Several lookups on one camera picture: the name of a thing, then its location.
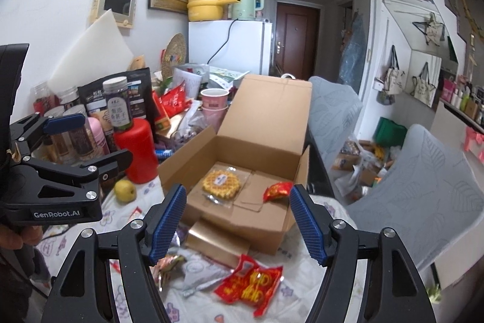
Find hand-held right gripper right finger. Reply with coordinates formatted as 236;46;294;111
289;184;435;323

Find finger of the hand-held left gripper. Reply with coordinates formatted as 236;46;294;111
9;113;87;157
21;150;134;201

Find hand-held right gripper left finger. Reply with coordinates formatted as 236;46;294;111
40;184;188;323

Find colourful green-red snack packet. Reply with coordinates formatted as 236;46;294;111
151;254;187;293

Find white printed snack packet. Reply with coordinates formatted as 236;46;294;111
181;255;236;298

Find red and yellow snack packet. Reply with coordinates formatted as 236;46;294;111
214;254;284;318

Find brown cardboard box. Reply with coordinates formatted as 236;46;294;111
157;74;314;255

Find person's left hand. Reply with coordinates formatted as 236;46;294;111
0;224;41;252

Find clear jar with brown label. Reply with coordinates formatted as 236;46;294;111
57;105;96;164

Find clear jar with white lid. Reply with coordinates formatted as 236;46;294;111
29;82;51;115
57;86;82;112

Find pink bottle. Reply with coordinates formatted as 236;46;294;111
85;117;111;157

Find black snack pouch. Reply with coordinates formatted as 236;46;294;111
77;68;152;119

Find small red snack packet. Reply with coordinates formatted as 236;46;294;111
263;182;293;203

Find yellow round fruit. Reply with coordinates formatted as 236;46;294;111
114;179;137;203

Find clear bottle with dark berries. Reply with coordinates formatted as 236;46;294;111
102;76;135;134

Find printed quilted tablecloth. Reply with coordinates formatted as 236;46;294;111
38;172;364;323

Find red plastic canister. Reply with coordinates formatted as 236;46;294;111
113;119;159;184

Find round yellow cookie packet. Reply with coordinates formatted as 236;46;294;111
200;166;252;209

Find pile of bags and boxes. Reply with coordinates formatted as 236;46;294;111
333;139;401;203

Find white foam board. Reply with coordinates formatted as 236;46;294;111
47;9;135;93

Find red snack bag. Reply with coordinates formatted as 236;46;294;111
151;81;193;119

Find large grey covered chair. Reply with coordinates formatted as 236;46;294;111
346;124;475;271

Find small grey covered chair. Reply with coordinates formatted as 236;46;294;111
308;76;364;172

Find green bag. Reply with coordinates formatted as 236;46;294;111
372;117;409;150

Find stacked pink paper cups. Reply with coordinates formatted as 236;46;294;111
200;88;231;134

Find white paper bag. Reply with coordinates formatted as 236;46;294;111
172;64;211;99

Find round woven mat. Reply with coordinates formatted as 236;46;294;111
162;33;188;78

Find narrow canvas tote bag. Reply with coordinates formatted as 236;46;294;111
384;45;406;95

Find blue hanging plastic bag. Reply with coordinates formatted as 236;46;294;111
338;11;369;93

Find wide canvas tote bag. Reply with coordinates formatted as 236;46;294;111
410;62;436;108

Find yellow cooking pot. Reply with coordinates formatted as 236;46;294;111
187;0;243;22

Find pink bow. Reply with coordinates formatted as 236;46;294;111
463;126;484;154

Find brown door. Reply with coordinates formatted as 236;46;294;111
275;2;322;78

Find white fridge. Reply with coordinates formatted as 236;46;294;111
188;19;273;77

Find row of bottles on shelf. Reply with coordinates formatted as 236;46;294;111
440;75;484;124

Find green electric kettle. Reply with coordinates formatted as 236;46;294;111
231;0;265;21

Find canvas bag on hanger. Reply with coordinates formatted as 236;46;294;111
412;13;446;44

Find beige wall intercom panel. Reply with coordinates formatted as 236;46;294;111
91;0;137;29

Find black power cable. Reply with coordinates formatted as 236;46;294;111
207;18;239;67

